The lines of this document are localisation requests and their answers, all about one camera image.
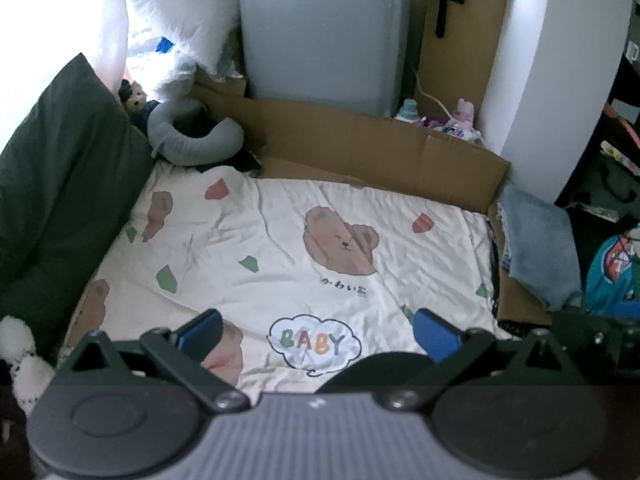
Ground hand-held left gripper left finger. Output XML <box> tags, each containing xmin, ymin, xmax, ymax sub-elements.
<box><xmin>67</xmin><ymin>309</ymin><xmax>251</xmax><ymax>416</ymax></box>

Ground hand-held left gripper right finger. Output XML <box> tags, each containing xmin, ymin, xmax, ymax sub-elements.
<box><xmin>380</xmin><ymin>309</ymin><xmax>576</xmax><ymax>416</ymax></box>

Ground light blue jeans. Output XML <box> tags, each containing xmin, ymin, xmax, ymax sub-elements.
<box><xmin>500</xmin><ymin>186</ymin><xmax>585</xmax><ymax>312</ymax></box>

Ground white bear-printed bed sheet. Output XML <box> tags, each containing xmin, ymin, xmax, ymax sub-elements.
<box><xmin>60</xmin><ymin>162</ymin><xmax>511</xmax><ymax>396</ymax></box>

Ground white folded cloth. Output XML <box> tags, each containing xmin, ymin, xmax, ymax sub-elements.
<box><xmin>497</xmin><ymin>202</ymin><xmax>516</xmax><ymax>273</ymax></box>

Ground dark bulky object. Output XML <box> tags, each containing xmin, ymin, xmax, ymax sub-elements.
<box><xmin>550</xmin><ymin>310</ymin><xmax>640</xmax><ymax>381</ymax></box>

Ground grey neck pillow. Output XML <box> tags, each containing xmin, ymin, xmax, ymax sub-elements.
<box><xmin>146</xmin><ymin>100</ymin><xmax>246</xmax><ymax>167</ymax></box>

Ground white plush toy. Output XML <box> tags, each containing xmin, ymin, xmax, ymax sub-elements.
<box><xmin>0</xmin><ymin>316</ymin><xmax>56</xmax><ymax>416</ymax></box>

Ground teal printed cloth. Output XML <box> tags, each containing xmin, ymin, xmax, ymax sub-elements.
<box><xmin>584</xmin><ymin>227</ymin><xmax>640</xmax><ymax>318</ymax></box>

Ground brown cardboard box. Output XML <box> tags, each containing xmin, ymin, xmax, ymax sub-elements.
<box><xmin>192</xmin><ymin>80</ymin><xmax>512</xmax><ymax>213</ymax></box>

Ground white printed refill pouch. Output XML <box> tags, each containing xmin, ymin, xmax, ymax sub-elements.
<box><xmin>435</xmin><ymin>122</ymin><xmax>483</xmax><ymax>147</ymax></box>

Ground dark green pillow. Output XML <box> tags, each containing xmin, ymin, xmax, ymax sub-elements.
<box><xmin>0</xmin><ymin>52</ymin><xmax>153</xmax><ymax>321</ymax></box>

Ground black bag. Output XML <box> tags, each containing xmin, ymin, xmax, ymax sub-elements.
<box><xmin>557</xmin><ymin>152</ymin><xmax>640</xmax><ymax>223</ymax></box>

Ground small teddy bear toy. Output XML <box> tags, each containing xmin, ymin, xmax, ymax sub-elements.
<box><xmin>118</xmin><ymin>79</ymin><xmax>161</xmax><ymax>133</ymax></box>

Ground white plastic bag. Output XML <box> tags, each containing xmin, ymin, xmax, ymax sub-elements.
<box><xmin>125</xmin><ymin>25</ymin><xmax>198</xmax><ymax>98</ymax></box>

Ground tall brown cardboard panel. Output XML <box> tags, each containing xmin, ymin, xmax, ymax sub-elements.
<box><xmin>417</xmin><ymin>0</ymin><xmax>513</xmax><ymax>126</ymax></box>

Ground white pillow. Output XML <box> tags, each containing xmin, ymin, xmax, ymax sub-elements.
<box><xmin>122</xmin><ymin>0</ymin><xmax>241</xmax><ymax>76</ymax></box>

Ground grey upright appliance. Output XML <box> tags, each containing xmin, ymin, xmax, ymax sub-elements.
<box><xmin>239</xmin><ymin>0</ymin><xmax>433</xmax><ymax>118</ymax></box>

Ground sheer white curtain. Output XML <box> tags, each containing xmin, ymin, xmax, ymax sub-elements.
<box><xmin>0</xmin><ymin>0</ymin><xmax>132</xmax><ymax>156</ymax></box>

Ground white cable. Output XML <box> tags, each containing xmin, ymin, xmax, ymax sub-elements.
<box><xmin>412</xmin><ymin>67</ymin><xmax>461</xmax><ymax>121</ymax></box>

